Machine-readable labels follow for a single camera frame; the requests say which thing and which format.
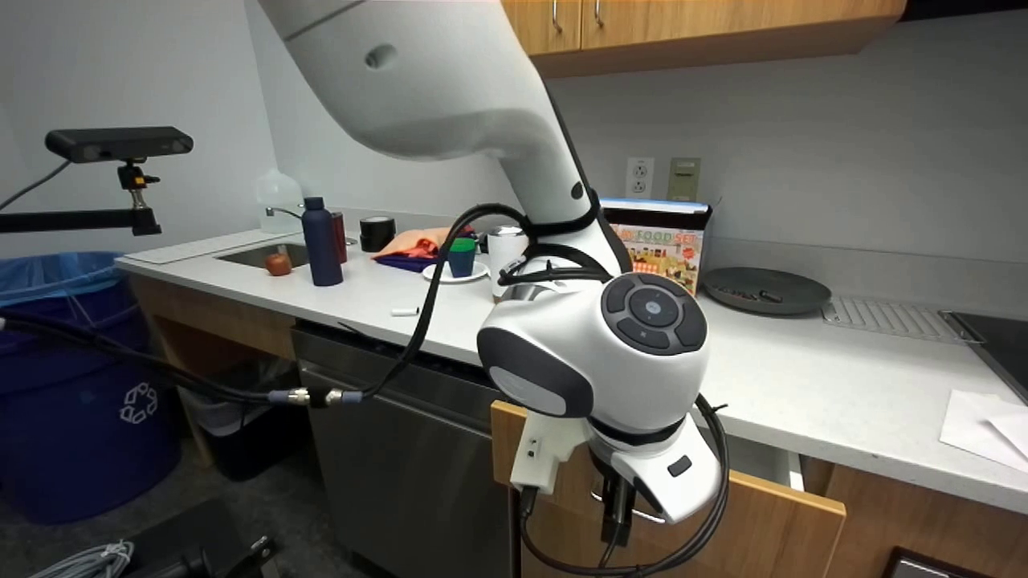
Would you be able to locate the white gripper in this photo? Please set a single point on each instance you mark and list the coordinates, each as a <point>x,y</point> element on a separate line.
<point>678,474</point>

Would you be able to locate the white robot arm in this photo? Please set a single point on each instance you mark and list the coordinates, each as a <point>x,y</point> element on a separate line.
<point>579,331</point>

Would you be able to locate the stainless dishwasher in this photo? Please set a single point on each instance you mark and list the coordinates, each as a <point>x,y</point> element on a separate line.
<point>409,475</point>

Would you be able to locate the black round trivet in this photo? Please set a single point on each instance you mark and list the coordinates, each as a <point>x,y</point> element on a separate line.
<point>769,293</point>

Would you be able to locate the blue printed cardboard box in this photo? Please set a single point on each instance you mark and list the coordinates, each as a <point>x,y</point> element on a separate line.
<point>662,236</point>

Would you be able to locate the white paper plate front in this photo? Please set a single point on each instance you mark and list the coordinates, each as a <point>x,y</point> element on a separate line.
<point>447,277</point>

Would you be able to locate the white tumbler with brown base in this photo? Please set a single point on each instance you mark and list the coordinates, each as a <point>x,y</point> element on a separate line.
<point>505,244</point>

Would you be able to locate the blue cup green rim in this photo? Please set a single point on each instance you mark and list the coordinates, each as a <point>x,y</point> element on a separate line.
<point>460,253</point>

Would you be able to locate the orange and blue cloth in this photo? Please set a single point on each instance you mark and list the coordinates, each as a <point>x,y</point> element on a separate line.
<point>412,247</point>

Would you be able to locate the white paper sheet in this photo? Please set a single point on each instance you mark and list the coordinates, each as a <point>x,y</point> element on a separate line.
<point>990,428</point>

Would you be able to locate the black induction cooktop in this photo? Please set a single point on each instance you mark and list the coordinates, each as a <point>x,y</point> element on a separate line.
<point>1000,344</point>

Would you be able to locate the dark blue bottle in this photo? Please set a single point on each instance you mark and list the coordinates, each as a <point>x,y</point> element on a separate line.
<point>319,242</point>

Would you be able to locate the blue recycling bin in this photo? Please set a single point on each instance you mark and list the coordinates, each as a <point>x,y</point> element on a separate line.
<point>81,432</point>

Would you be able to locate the green wall switch plate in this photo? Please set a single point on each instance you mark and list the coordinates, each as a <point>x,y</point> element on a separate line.
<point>682,177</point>

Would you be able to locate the white wall outlet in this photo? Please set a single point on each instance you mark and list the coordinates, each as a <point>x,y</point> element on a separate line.
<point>639,175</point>

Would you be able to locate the upper wooden wall cabinet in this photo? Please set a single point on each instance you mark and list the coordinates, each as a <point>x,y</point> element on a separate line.
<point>609,37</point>

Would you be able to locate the black stereo camera on stand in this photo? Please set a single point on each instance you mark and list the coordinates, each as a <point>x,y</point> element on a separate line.
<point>89,145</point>

